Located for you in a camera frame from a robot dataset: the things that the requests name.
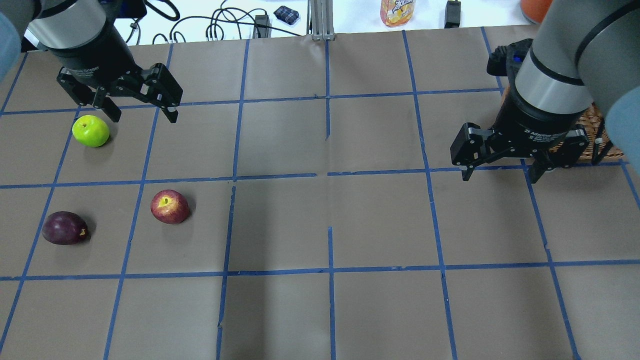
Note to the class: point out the aluminium frame post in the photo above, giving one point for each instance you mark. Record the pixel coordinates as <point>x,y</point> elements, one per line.
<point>321,20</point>

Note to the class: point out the orange round object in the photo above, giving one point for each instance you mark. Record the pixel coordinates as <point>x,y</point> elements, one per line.
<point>535,10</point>

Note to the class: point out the green apple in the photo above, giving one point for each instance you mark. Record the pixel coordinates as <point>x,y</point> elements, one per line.
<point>90,130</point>

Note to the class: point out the red apple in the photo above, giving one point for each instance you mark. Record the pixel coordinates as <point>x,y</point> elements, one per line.
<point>170,207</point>

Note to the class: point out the black power adapter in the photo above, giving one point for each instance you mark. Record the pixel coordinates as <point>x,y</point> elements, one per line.
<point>453,14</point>

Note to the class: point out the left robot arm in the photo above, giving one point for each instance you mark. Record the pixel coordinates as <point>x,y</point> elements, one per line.
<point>57,23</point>

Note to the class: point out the wicker basket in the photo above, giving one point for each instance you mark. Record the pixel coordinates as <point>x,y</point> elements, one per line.
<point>595,130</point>

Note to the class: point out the dark blue pouch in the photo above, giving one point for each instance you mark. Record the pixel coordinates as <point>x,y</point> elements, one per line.
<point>287,15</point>

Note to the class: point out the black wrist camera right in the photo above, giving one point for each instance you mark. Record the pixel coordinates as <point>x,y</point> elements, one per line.
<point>506,60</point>

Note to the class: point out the dark purple apple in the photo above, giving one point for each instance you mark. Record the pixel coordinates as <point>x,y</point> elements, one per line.
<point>65,228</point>

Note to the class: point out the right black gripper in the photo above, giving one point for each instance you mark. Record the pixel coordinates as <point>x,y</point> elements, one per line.
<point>531,122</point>

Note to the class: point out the orange snack bag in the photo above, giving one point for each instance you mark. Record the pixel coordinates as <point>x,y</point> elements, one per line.
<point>396,13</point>

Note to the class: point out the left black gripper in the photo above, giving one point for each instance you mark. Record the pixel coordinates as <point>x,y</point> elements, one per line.
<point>97,56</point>

